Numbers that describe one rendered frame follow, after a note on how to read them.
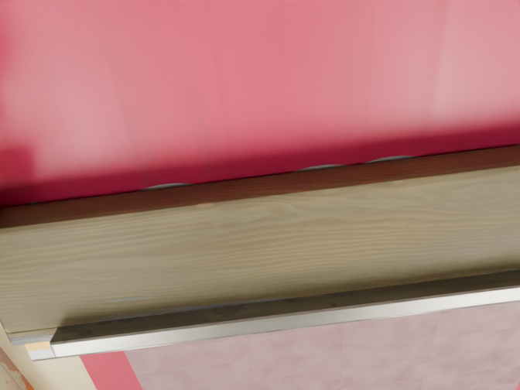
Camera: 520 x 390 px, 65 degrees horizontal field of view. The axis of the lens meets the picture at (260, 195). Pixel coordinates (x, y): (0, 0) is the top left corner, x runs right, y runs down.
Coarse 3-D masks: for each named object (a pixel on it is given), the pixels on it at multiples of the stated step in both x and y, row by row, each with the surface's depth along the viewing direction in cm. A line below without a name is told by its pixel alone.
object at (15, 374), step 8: (0, 352) 30; (0, 360) 30; (8, 360) 31; (0, 368) 30; (8, 368) 30; (16, 368) 31; (0, 376) 29; (8, 376) 30; (16, 376) 31; (0, 384) 29; (8, 384) 30; (16, 384) 31; (24, 384) 32
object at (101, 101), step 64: (0, 0) 17; (64, 0) 17; (128, 0) 17; (192, 0) 17; (256, 0) 18; (320, 0) 18; (0, 64) 18; (64, 64) 19; (128, 64) 19; (192, 64) 19; (256, 64) 19; (320, 64) 19; (0, 128) 20; (64, 128) 20; (128, 128) 21; (192, 128) 21; (256, 128) 21; (320, 128) 21; (0, 192) 22; (64, 192) 23; (128, 192) 23; (128, 384) 34; (192, 384) 35; (256, 384) 35; (320, 384) 36
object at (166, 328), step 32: (384, 288) 23; (416, 288) 22; (448, 288) 22; (480, 288) 22; (512, 288) 22; (128, 320) 23; (160, 320) 22; (192, 320) 22; (224, 320) 22; (256, 320) 22; (288, 320) 22; (320, 320) 22; (64, 352) 22
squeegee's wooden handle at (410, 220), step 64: (192, 192) 21; (256, 192) 21; (320, 192) 20; (384, 192) 20; (448, 192) 21; (512, 192) 21; (0, 256) 21; (64, 256) 21; (128, 256) 21; (192, 256) 21; (256, 256) 22; (320, 256) 22; (384, 256) 22; (448, 256) 22; (512, 256) 22; (0, 320) 22; (64, 320) 23
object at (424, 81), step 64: (384, 0) 18; (448, 0) 18; (512, 0) 18; (384, 64) 20; (448, 64) 20; (512, 64) 20; (384, 128) 22; (448, 128) 22; (512, 128) 22; (384, 320) 31; (448, 320) 32; (512, 320) 33; (384, 384) 37; (448, 384) 38; (512, 384) 39
